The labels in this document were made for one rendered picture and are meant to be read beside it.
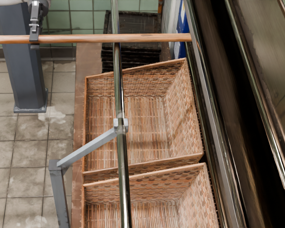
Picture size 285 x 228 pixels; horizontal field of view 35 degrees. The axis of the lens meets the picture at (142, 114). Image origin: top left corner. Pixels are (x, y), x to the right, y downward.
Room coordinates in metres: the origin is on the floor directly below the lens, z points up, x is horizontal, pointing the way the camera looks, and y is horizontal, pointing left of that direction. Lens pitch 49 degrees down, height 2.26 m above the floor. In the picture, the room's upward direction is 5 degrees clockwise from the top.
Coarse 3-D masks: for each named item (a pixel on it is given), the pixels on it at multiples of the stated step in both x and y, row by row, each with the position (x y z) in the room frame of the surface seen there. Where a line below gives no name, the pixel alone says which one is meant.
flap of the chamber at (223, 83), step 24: (216, 0) 1.27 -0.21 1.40; (216, 24) 1.14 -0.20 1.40; (216, 48) 1.02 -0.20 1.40; (216, 72) 0.92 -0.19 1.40; (240, 72) 0.94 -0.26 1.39; (240, 96) 0.84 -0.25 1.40; (240, 120) 0.75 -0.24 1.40; (216, 144) 0.68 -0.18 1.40; (240, 144) 0.68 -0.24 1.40; (264, 144) 0.69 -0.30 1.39; (240, 168) 0.61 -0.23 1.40; (264, 168) 0.62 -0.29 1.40; (264, 192) 0.55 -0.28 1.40; (264, 216) 0.49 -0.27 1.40
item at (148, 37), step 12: (0, 36) 1.22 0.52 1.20; (12, 36) 1.23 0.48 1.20; (24, 36) 1.23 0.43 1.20; (48, 36) 1.24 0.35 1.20; (60, 36) 1.25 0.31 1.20; (72, 36) 1.25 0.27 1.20; (84, 36) 1.26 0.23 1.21; (96, 36) 1.27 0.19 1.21; (108, 36) 1.27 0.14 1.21; (120, 36) 1.28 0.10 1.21; (132, 36) 1.28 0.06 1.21; (144, 36) 1.29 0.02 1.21; (156, 36) 1.29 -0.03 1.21; (168, 36) 1.30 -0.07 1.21; (180, 36) 1.30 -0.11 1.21
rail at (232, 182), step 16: (192, 0) 1.21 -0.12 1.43; (192, 16) 1.13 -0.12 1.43; (208, 64) 0.92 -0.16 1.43; (208, 80) 0.86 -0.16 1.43; (224, 128) 0.70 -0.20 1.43; (224, 144) 0.65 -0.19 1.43; (224, 160) 0.61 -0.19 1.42; (240, 192) 0.53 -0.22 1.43; (240, 208) 0.49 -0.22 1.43; (240, 224) 0.45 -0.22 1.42
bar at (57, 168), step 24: (120, 48) 1.26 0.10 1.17; (120, 72) 1.13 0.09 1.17; (120, 96) 1.01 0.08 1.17; (120, 120) 0.91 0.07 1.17; (96, 144) 0.89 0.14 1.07; (120, 144) 0.82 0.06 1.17; (48, 168) 0.86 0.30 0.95; (120, 168) 0.74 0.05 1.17; (120, 192) 0.66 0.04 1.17; (120, 216) 0.59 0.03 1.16
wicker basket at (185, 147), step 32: (160, 64) 1.57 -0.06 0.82; (96, 96) 1.54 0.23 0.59; (128, 96) 1.56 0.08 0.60; (160, 96) 1.57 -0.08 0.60; (192, 96) 1.35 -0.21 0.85; (96, 128) 1.34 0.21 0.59; (128, 128) 1.36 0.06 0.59; (160, 128) 1.37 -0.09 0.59; (192, 128) 1.21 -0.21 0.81; (96, 160) 1.16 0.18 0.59; (128, 160) 1.18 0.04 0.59; (160, 160) 1.03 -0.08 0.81; (192, 160) 1.05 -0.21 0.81
